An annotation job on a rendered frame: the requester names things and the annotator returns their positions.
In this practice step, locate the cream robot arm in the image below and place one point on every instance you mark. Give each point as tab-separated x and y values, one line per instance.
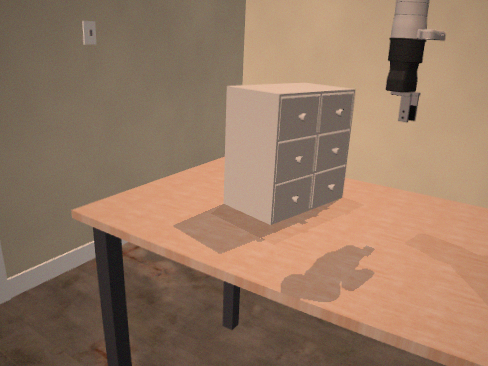
412	7

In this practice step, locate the grey drawer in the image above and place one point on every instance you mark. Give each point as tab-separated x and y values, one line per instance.
325	147
290	157
292	122
334	106
292	197
327	185

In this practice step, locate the small beige chest of drawers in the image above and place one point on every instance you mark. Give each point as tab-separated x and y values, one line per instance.
251	144

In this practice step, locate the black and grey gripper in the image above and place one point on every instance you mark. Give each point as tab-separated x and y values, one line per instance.
405	53

